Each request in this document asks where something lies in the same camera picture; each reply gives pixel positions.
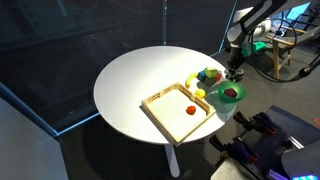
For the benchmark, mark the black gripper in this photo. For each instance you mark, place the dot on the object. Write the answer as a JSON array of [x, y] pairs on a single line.
[[236, 62]]

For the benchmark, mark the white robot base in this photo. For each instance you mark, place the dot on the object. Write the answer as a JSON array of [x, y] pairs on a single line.
[[300, 160]]

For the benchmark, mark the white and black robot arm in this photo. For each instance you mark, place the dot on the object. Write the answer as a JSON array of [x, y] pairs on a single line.
[[256, 13]]

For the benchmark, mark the orange block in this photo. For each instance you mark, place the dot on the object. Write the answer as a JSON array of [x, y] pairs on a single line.
[[218, 77]]

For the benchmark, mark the yellow-green block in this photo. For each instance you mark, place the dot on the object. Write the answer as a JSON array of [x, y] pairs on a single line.
[[211, 72]]

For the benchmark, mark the grey block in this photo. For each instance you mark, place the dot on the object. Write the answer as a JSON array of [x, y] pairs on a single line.
[[209, 82]]

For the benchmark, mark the wooden tray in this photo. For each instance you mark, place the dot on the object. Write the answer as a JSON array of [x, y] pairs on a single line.
[[170, 113]]

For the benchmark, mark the green plastic bowl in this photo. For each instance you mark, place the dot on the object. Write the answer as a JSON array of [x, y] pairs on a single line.
[[241, 90]]

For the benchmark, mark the dark red fruit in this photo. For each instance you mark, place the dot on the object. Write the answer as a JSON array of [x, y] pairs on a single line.
[[230, 93]]

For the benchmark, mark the yellow lemon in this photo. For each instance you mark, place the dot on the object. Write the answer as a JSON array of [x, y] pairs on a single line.
[[200, 93]]

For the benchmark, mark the yellow banana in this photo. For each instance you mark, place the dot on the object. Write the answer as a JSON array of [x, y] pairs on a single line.
[[190, 80]]

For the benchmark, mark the wooden armchair grey cushion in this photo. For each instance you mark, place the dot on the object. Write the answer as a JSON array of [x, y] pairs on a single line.
[[276, 53]]

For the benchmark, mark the purple orange bar clamp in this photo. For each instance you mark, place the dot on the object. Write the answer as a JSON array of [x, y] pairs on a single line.
[[241, 150], [266, 120]]

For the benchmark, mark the red toy fruit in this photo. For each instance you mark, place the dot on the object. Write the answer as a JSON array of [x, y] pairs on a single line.
[[191, 110]]

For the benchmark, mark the perforated metal breadboard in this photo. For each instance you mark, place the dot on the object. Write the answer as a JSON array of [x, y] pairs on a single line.
[[273, 150]]

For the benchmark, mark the round white table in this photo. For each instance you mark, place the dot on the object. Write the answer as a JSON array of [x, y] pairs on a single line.
[[164, 20]]

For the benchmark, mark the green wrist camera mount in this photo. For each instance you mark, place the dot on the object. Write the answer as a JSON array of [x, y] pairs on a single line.
[[256, 46]]

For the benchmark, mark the silver metal rail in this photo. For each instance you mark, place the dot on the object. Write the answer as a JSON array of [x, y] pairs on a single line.
[[296, 142]]

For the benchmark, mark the white table pedestal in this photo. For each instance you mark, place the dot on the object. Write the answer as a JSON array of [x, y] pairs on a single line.
[[172, 160]]

